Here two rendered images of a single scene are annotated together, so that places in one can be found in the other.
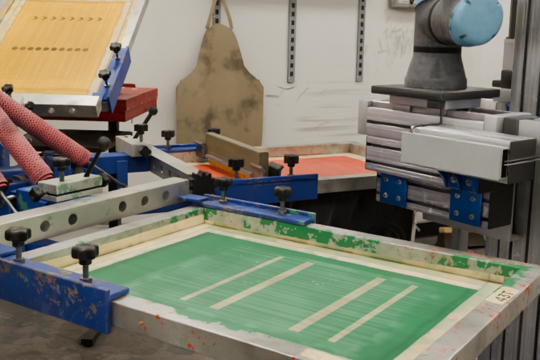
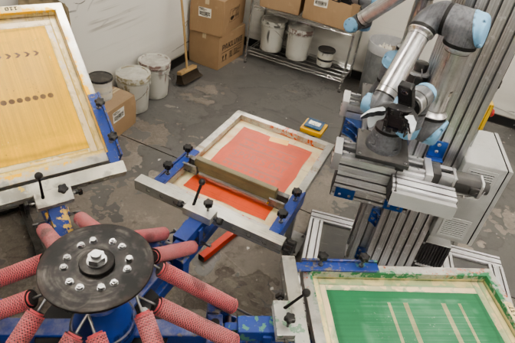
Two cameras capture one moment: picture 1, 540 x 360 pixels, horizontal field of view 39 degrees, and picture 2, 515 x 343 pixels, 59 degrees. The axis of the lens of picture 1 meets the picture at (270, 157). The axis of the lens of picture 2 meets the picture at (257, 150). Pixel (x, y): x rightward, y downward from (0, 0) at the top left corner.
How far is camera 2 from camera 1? 1.78 m
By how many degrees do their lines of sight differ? 47
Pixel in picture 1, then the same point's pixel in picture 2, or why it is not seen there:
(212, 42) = not seen: outside the picture
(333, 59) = not seen: outside the picture
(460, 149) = (431, 205)
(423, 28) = not seen: hidden behind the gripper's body
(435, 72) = (394, 146)
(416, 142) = (401, 197)
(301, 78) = not seen: outside the picture
